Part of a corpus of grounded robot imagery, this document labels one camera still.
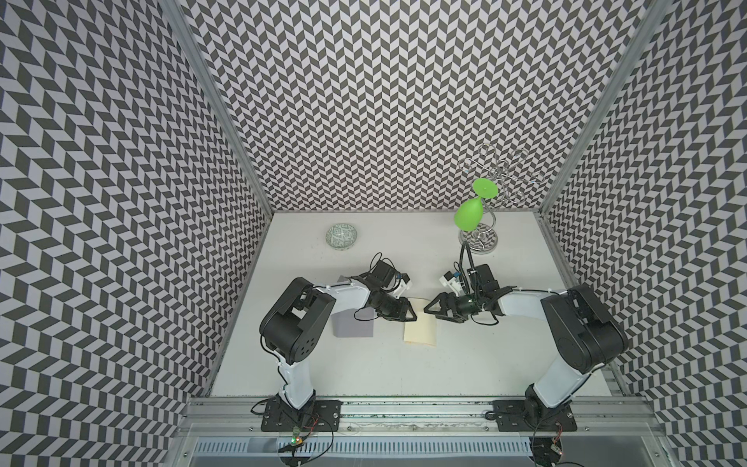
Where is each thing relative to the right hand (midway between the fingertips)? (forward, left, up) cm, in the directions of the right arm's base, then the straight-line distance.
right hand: (433, 319), depth 88 cm
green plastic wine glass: (+24, -11, +22) cm, 34 cm away
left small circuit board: (-30, +35, +3) cm, 47 cm away
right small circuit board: (-32, -23, 0) cm, 40 cm away
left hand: (0, +7, -1) cm, 7 cm away
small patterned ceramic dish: (+33, +32, 0) cm, 46 cm away
